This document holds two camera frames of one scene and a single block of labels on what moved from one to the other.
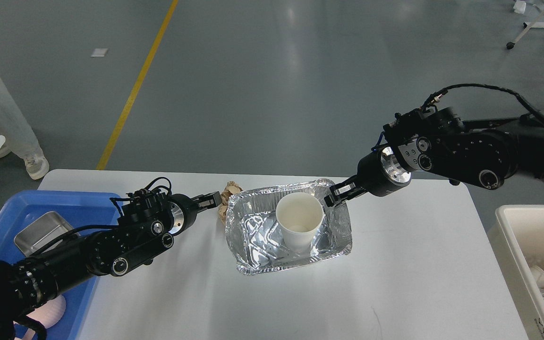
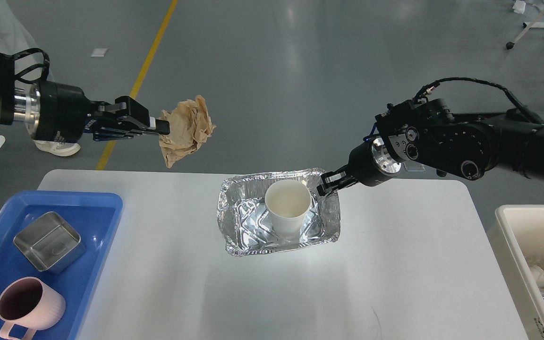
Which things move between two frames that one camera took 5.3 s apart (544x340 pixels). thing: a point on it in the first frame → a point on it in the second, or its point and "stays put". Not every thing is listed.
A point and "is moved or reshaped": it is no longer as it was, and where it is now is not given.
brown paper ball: [231, 188] → [190, 124]
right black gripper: [380, 172] → [371, 162]
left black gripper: [182, 212] → [57, 112]
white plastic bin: [533, 246] stays put
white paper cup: [299, 215] → [288, 200]
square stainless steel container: [42, 232] stays put
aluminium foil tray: [254, 234] is moved or reshaped
